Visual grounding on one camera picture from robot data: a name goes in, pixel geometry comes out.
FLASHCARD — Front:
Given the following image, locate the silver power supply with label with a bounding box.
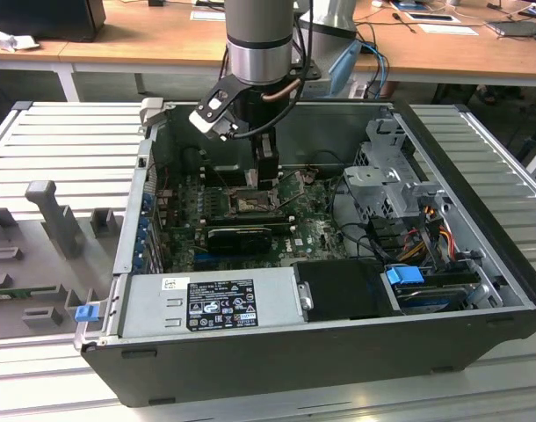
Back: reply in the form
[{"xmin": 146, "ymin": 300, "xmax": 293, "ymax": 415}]
[{"xmin": 117, "ymin": 266, "xmax": 305, "ymax": 340}]

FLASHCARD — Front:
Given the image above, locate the grey parts rack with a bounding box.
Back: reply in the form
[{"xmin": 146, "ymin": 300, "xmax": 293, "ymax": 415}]
[{"xmin": 0, "ymin": 178, "xmax": 125, "ymax": 343}]

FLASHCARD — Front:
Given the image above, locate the dark notebook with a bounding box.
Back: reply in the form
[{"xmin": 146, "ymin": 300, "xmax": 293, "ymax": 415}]
[{"xmin": 484, "ymin": 18, "xmax": 536, "ymax": 40}]

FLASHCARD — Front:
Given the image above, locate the black computer tower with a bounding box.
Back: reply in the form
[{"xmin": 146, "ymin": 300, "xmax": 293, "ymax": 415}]
[{"xmin": 0, "ymin": 0, "xmax": 107, "ymax": 44}]

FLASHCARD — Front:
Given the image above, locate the silver metal drive cage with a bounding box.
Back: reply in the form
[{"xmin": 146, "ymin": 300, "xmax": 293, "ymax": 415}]
[{"xmin": 341, "ymin": 117, "xmax": 456, "ymax": 229}]

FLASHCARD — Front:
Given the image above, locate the thin wire locking lever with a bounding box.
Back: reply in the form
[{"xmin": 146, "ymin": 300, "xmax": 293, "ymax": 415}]
[{"xmin": 226, "ymin": 209, "xmax": 286, "ymax": 220}]

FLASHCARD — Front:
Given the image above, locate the green motherboard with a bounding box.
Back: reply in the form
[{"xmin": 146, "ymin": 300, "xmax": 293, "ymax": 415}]
[{"xmin": 151, "ymin": 166, "xmax": 355, "ymax": 274}]

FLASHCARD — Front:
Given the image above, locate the crumpled white paper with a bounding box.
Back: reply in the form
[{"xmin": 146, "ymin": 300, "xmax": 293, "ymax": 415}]
[{"xmin": 0, "ymin": 24, "xmax": 41, "ymax": 54}]

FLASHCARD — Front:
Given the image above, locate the coloured power wire bundle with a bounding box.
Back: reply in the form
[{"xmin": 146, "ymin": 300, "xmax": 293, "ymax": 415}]
[{"xmin": 399, "ymin": 204, "xmax": 460, "ymax": 265}]

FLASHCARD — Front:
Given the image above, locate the copper coloured hose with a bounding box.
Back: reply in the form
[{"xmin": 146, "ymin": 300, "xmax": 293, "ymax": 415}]
[{"xmin": 259, "ymin": 81, "xmax": 303, "ymax": 105}]

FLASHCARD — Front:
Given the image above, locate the white paper sheet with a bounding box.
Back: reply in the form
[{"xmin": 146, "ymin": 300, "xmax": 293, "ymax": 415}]
[
  {"xmin": 417, "ymin": 22, "xmax": 481, "ymax": 38},
  {"xmin": 189, "ymin": 9, "xmax": 228, "ymax": 23}
]

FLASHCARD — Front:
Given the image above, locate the white framed tablet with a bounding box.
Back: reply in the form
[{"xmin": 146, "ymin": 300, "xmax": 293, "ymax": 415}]
[{"xmin": 402, "ymin": 10, "xmax": 463, "ymax": 25}]

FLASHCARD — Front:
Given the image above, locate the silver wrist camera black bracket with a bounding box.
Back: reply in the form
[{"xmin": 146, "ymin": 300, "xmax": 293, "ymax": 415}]
[{"xmin": 187, "ymin": 75, "xmax": 243, "ymax": 142}]

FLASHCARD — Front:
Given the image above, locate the blue cable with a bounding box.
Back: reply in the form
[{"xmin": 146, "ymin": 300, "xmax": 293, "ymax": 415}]
[{"xmin": 359, "ymin": 40, "xmax": 391, "ymax": 98}]

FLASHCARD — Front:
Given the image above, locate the black open PC case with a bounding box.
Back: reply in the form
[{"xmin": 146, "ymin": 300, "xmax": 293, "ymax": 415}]
[{"xmin": 74, "ymin": 98, "xmax": 536, "ymax": 408}]

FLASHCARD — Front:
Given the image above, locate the wooden desk white frame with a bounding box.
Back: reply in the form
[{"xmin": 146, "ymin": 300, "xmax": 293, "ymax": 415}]
[
  {"xmin": 0, "ymin": 17, "xmax": 83, "ymax": 105},
  {"xmin": 56, "ymin": 0, "xmax": 536, "ymax": 105}
]

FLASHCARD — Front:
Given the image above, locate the green RAM stick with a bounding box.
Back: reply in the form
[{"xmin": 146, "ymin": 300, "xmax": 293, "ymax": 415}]
[{"xmin": 0, "ymin": 285, "xmax": 59, "ymax": 301}]

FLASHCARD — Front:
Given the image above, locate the CPU socket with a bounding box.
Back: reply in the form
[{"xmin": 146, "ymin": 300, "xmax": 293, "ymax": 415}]
[{"xmin": 223, "ymin": 185, "xmax": 283, "ymax": 217}]

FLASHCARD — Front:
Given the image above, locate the metal socket cover frame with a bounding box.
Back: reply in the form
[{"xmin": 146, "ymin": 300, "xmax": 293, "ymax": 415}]
[{"xmin": 274, "ymin": 168, "xmax": 316, "ymax": 210}]

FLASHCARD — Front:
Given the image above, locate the pale blue teach pendant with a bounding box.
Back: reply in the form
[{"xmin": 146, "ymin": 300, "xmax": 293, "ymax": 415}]
[{"xmin": 327, "ymin": 39, "xmax": 364, "ymax": 96}]

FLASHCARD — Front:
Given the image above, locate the small blue plastic clip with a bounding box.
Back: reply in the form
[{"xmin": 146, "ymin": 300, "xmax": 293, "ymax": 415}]
[{"xmin": 74, "ymin": 304, "xmax": 100, "ymax": 324}]

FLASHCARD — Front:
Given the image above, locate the black plastic shroud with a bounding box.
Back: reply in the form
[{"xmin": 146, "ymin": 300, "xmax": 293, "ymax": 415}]
[{"xmin": 291, "ymin": 258, "xmax": 404, "ymax": 324}]

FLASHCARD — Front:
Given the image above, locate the black graphics card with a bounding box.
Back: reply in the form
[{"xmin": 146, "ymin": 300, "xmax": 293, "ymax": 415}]
[{"xmin": 205, "ymin": 225, "xmax": 274, "ymax": 257}]

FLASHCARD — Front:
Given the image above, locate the hard disk in blue carrier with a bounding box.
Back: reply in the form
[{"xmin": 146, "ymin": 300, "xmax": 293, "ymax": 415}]
[{"xmin": 384, "ymin": 265, "xmax": 482, "ymax": 317}]

